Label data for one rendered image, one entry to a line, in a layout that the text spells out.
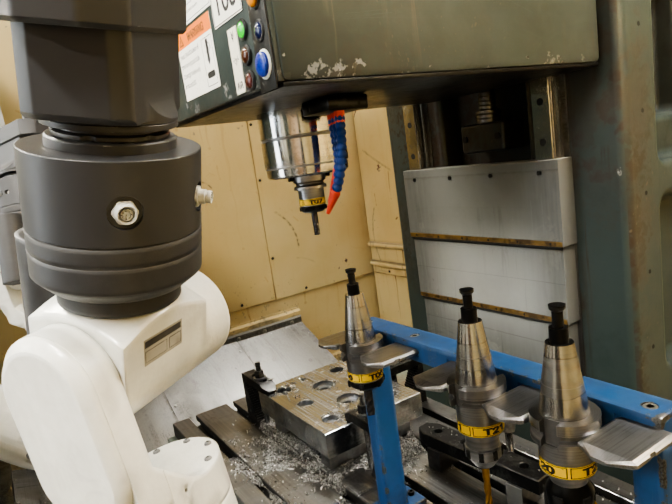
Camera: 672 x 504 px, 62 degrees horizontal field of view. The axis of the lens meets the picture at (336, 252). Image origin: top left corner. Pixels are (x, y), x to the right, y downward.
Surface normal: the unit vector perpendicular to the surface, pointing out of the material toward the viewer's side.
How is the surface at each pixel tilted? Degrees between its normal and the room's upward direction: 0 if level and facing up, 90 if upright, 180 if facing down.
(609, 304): 90
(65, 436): 94
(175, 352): 106
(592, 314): 90
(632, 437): 0
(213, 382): 24
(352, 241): 90
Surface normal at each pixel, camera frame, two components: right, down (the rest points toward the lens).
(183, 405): 0.09, -0.84
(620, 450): -0.14, -0.98
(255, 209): 0.54, 0.07
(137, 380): 0.91, 0.21
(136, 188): 0.55, 0.33
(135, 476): 0.88, -0.14
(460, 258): -0.83, 0.20
